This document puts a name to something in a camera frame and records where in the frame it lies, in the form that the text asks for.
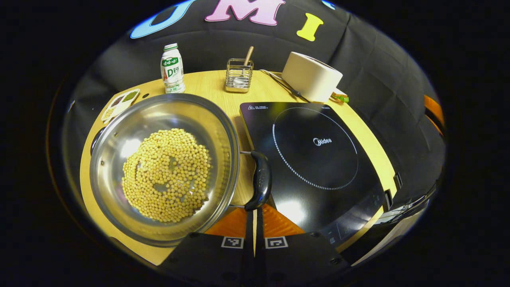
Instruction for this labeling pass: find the white drink bottle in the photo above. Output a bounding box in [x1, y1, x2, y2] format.
[161, 43, 186, 94]

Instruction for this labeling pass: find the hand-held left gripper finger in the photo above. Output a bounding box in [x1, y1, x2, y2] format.
[255, 203, 351, 285]
[159, 206, 255, 285]

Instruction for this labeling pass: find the black backdrop cloth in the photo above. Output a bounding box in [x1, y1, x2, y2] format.
[60, 0, 447, 200]

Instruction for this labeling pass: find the black induction cooktop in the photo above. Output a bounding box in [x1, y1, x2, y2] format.
[239, 102, 389, 248]

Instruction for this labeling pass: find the steel pot with black handles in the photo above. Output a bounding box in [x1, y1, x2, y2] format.
[88, 93, 273, 248]

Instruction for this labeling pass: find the white divided dish of beans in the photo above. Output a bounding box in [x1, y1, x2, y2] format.
[101, 88, 141, 122]

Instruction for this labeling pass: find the wire mesh basket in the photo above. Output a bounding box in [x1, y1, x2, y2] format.
[225, 58, 254, 93]

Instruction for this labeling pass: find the pile of soybeans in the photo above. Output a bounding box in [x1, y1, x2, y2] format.
[122, 128, 212, 223]

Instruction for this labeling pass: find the toaster power cable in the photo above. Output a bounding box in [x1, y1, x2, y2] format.
[259, 69, 309, 102]

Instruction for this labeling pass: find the white toaster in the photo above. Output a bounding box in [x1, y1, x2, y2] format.
[281, 51, 343, 103]

